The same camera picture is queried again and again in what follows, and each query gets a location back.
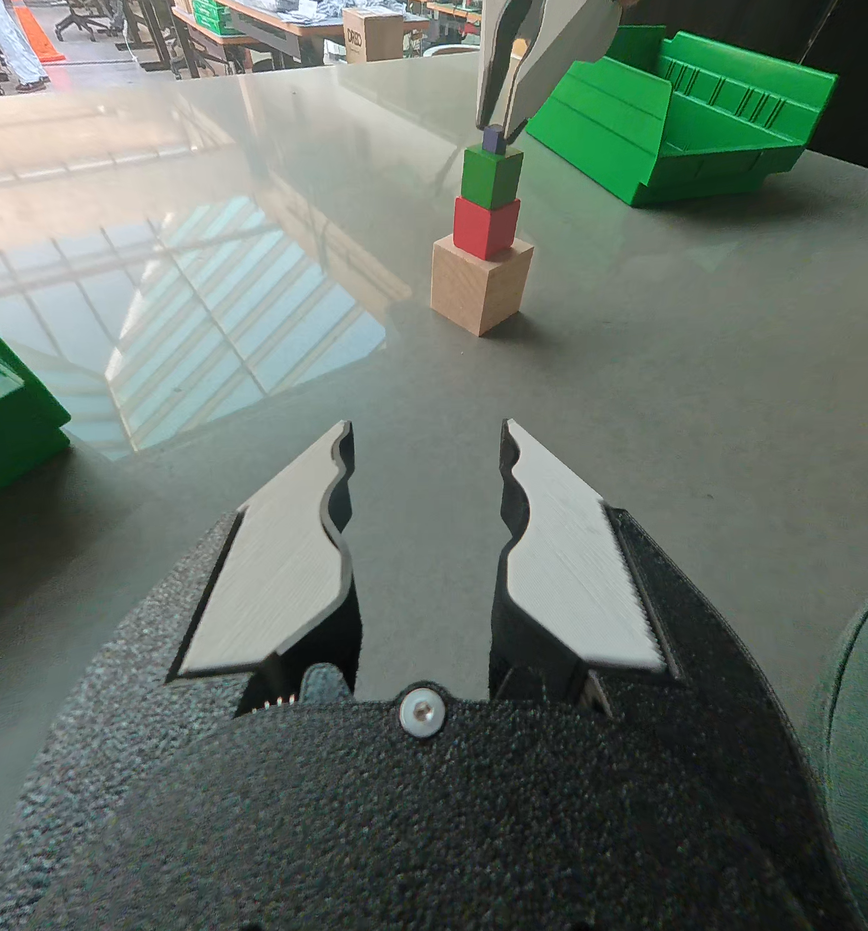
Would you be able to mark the black office chair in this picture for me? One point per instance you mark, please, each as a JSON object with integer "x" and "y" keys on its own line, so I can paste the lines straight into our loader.
{"x": 85, "y": 18}

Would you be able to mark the person's green shirt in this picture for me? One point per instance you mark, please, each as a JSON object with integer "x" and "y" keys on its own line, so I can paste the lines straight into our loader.
{"x": 863, "y": 764}

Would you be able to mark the red wooden cube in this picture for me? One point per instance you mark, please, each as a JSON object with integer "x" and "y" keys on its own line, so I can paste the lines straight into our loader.
{"x": 485, "y": 229}

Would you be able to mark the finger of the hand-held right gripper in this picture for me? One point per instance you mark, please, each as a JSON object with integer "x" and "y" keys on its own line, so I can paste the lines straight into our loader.
{"x": 572, "y": 43}
{"x": 491, "y": 65}

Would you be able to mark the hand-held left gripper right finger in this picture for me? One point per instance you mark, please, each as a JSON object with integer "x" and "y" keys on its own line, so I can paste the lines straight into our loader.
{"x": 579, "y": 574}

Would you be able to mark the stack of green boxes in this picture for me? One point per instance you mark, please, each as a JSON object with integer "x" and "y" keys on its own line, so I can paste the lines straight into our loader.
{"x": 212, "y": 16}

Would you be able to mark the long wooden work table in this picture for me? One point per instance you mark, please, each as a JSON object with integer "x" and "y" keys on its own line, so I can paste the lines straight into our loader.
{"x": 288, "y": 25}

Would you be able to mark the small blue cube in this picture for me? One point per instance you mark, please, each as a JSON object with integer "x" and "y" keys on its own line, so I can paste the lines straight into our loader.
{"x": 494, "y": 139}

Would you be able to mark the large plain wooden cube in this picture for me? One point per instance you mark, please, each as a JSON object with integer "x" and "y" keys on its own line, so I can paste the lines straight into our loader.
{"x": 477, "y": 291}

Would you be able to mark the green plastic bin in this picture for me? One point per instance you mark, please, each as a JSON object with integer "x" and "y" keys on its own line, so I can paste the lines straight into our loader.
{"x": 12, "y": 429}
{"x": 623, "y": 145}

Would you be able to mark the green wooden cube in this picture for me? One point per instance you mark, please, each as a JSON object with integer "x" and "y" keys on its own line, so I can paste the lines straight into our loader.
{"x": 491, "y": 178}

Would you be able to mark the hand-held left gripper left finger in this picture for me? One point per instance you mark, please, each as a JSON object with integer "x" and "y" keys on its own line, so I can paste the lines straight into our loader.
{"x": 274, "y": 582}

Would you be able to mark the orange traffic cone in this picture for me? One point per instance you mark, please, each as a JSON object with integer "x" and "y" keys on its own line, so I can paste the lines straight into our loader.
{"x": 37, "y": 36}

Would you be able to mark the small cardboard box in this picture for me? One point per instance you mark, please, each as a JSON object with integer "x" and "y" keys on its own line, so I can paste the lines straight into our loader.
{"x": 372, "y": 36}

